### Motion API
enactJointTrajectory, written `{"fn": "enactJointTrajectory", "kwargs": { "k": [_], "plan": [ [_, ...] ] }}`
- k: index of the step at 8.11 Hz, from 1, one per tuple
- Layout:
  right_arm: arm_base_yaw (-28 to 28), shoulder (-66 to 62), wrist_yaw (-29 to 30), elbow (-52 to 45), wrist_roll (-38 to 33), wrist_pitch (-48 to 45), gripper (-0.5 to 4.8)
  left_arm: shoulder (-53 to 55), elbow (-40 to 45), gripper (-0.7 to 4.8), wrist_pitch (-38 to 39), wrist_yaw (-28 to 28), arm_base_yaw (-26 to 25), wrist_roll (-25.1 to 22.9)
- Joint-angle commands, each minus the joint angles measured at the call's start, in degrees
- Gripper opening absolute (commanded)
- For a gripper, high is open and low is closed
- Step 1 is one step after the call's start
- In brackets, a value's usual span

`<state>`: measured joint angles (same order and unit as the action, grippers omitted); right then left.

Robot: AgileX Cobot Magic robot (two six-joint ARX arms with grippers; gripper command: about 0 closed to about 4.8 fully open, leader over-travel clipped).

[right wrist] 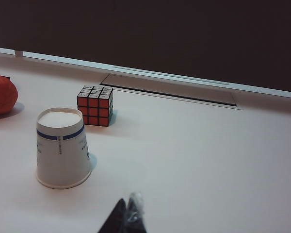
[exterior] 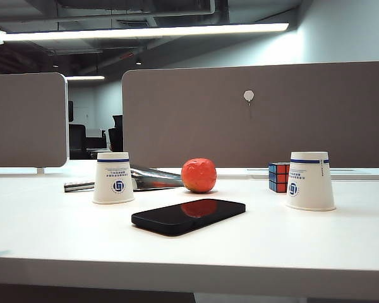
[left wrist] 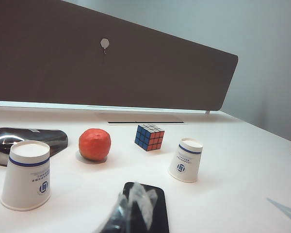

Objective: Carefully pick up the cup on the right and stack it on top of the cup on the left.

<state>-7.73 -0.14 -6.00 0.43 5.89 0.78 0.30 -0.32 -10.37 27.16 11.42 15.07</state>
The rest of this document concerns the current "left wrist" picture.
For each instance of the shiny metal ladle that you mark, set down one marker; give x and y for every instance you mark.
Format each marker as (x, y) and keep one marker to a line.
(53, 138)

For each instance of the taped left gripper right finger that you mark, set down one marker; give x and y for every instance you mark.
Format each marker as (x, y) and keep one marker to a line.
(143, 201)

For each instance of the orange fruit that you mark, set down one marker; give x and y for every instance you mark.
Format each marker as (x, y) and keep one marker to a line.
(94, 144)

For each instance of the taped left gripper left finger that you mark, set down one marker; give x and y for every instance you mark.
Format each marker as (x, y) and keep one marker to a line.
(116, 218)

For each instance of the brown fabric desk divider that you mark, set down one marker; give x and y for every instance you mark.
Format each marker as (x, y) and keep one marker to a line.
(111, 80)

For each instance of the black smartphone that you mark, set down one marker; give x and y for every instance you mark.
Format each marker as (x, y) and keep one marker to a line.
(160, 213)

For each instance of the colourful puzzle cube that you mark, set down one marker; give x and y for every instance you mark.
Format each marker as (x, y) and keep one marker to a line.
(149, 138)

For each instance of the white paper cup blue logo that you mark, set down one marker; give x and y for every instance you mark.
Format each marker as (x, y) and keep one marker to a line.
(24, 184)
(185, 167)

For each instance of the white hexagonal wall hook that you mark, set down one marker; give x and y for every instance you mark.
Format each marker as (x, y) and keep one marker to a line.
(104, 43)

